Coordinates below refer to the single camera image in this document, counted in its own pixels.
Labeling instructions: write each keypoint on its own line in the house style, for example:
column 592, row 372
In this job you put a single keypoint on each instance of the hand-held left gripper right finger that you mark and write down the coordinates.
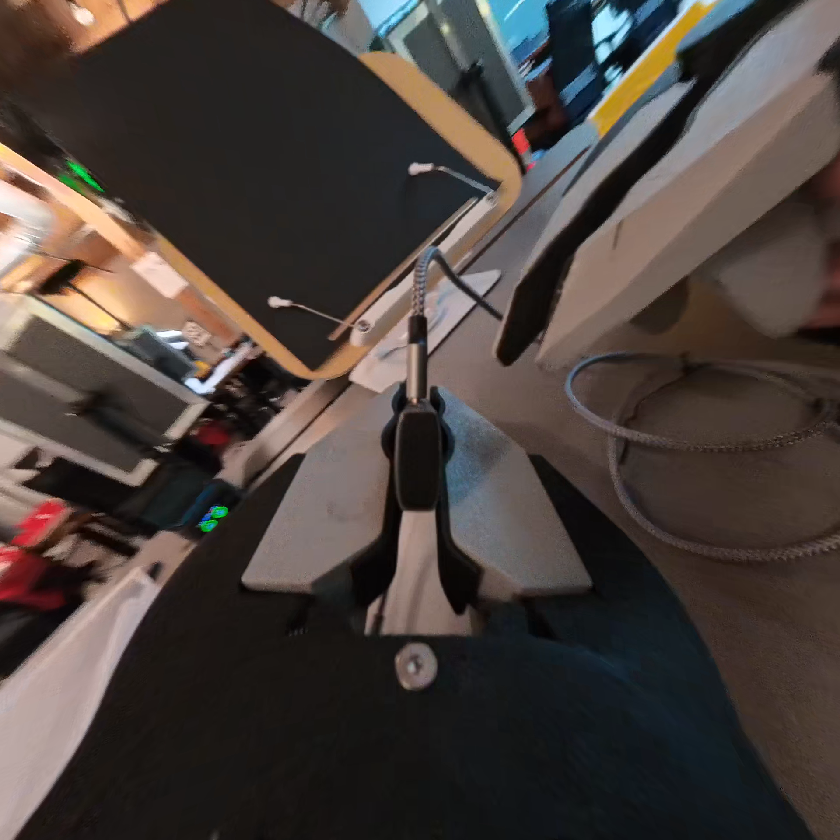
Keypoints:
column 518, row 518

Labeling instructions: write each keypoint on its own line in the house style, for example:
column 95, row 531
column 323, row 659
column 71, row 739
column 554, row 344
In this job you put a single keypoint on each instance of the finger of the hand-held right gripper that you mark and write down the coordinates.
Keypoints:
column 689, row 197

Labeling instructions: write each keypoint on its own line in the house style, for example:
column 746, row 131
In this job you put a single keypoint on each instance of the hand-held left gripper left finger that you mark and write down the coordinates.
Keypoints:
column 315, row 518

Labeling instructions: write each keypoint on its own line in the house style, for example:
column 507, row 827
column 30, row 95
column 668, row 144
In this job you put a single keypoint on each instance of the silver device with black end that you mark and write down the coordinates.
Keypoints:
column 418, row 459

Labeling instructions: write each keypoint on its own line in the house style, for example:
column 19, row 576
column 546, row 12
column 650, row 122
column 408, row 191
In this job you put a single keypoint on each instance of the clear plastic bin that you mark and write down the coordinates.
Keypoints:
column 52, row 689

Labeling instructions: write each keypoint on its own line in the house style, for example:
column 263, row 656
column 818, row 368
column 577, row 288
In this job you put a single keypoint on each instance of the person's right hand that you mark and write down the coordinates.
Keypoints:
column 828, row 262

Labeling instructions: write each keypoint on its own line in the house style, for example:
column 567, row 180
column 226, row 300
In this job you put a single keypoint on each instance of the black charger with green display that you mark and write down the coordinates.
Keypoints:
column 213, row 518

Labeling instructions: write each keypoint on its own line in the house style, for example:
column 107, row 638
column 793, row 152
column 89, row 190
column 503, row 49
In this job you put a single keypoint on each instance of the grey flight case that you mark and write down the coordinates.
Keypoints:
column 79, row 394

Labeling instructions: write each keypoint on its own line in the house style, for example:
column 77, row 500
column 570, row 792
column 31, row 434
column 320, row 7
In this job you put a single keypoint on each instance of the red fabric item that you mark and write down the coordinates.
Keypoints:
column 33, row 577

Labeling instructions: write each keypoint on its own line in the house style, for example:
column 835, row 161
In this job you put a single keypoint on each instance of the black board with wooden edge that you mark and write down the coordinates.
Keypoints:
column 229, row 164

